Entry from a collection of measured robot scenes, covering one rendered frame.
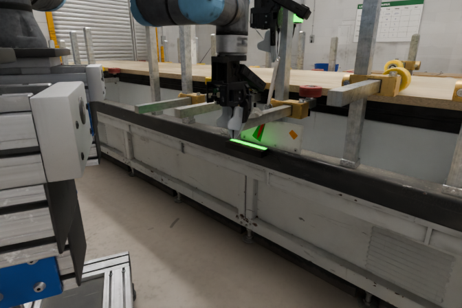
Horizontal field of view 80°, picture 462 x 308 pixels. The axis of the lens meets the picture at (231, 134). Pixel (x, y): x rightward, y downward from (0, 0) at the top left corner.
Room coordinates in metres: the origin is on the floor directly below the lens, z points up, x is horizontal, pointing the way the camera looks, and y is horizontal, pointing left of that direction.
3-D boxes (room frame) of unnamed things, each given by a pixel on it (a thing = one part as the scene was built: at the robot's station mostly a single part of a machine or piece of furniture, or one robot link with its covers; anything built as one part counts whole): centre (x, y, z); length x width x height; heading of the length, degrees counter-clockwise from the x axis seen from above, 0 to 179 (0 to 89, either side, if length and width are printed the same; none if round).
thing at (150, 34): (1.44, 0.40, 0.93); 0.05 x 0.04 x 0.45; 48
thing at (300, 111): (0.92, -0.19, 0.85); 0.13 x 0.06 x 0.05; 48
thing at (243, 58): (0.68, 0.00, 0.96); 0.09 x 0.08 x 0.12; 138
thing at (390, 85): (0.76, -0.38, 0.95); 0.13 x 0.06 x 0.05; 48
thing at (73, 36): (2.10, 1.13, 0.92); 0.03 x 0.03 x 0.48; 48
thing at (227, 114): (0.69, 0.01, 0.86); 0.06 x 0.03 x 0.09; 138
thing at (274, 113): (0.86, -0.16, 0.84); 0.43 x 0.03 x 0.04; 138
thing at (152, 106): (1.19, 0.21, 0.81); 0.43 x 0.03 x 0.04; 138
